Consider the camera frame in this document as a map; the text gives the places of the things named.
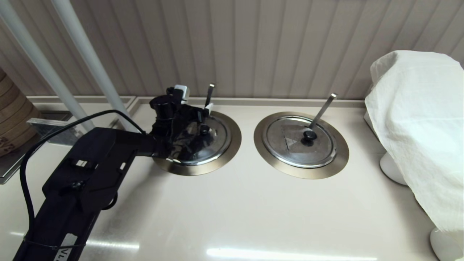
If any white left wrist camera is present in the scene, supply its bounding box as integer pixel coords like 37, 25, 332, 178
174, 85, 190, 102

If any white cloth cover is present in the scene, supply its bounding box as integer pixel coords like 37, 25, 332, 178
364, 50, 464, 250

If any white ceramic jar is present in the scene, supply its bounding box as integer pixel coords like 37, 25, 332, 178
430, 228, 463, 261
379, 152, 408, 186

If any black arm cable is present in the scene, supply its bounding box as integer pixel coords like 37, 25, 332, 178
20, 110, 145, 240

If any steel ladle hooked handle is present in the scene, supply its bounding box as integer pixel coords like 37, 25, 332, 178
204, 83, 216, 107

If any black glass panel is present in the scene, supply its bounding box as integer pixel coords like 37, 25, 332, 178
0, 111, 75, 185

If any steel hinged pot lid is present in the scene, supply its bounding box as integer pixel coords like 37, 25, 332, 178
262, 116, 337, 169
156, 115, 232, 166

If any steel ladle straight handle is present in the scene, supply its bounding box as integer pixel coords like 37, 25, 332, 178
309, 93, 337, 130

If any bamboo steamer stack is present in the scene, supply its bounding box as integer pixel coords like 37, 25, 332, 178
0, 67, 43, 157

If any white metal pole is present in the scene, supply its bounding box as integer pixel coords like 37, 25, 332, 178
51, 0, 144, 133
0, 0, 95, 132

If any bronze round counter ring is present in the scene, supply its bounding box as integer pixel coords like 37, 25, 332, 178
152, 110, 242, 176
253, 112, 349, 179

